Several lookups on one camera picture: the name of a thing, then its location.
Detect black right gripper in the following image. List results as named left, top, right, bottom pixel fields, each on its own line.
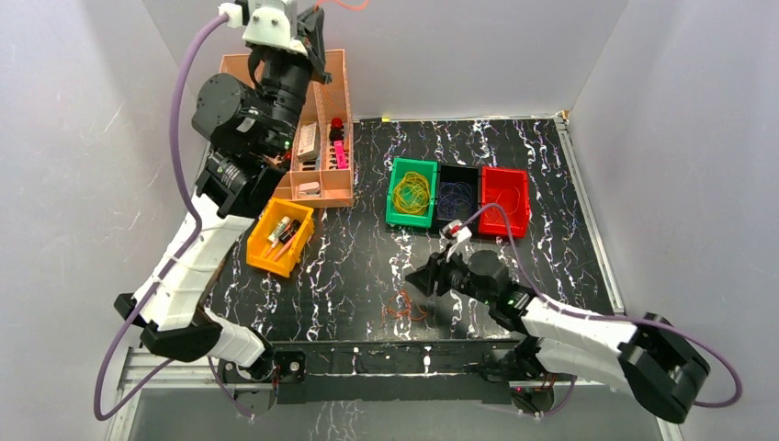
left=405, top=243, right=494, bottom=307

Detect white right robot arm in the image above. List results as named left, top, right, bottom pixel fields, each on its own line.
left=405, top=250, right=710, bottom=424

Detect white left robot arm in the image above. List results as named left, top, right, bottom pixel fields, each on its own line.
left=115, top=1, right=332, bottom=382

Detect black plastic bin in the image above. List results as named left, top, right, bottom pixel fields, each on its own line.
left=432, top=163, right=481, bottom=230

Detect green plastic bin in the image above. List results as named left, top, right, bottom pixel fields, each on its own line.
left=385, top=157, right=439, bottom=229

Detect red black stamp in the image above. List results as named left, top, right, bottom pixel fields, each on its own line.
left=329, top=118, right=344, bottom=143

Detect red plastic bin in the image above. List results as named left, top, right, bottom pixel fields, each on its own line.
left=478, top=166, right=531, bottom=238

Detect white box in organizer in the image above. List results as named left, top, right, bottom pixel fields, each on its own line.
left=296, top=122, right=321, bottom=162

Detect black cylinder marker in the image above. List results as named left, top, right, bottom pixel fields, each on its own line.
left=277, top=220, right=301, bottom=244

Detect pink highlighter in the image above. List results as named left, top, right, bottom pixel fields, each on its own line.
left=333, top=140, right=348, bottom=169

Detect white stapler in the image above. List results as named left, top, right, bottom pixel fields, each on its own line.
left=298, top=181, right=322, bottom=198

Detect pink pen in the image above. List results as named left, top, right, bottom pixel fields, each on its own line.
left=263, top=242, right=287, bottom=259

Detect peach desk file organizer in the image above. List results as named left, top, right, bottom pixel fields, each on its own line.
left=218, top=49, right=356, bottom=209

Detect white glue stick tube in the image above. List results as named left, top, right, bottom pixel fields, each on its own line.
left=267, top=216, right=291, bottom=243

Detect yellow plastic bin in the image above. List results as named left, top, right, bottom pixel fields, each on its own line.
left=245, top=198, right=314, bottom=277

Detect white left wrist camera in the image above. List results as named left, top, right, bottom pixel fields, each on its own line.
left=218, top=0, right=308, bottom=57

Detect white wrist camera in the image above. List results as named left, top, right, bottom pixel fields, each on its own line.
left=218, top=0, right=308, bottom=57
left=440, top=220, right=472, bottom=262

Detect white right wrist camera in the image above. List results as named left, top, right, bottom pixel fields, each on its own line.
left=440, top=220, right=472, bottom=262

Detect yellow cable coil in bin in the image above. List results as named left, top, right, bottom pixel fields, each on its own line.
left=392, top=172, right=432, bottom=217

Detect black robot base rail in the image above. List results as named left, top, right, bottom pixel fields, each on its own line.
left=217, top=338, right=571, bottom=414

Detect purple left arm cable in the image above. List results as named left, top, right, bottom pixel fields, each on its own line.
left=92, top=12, right=244, bottom=423

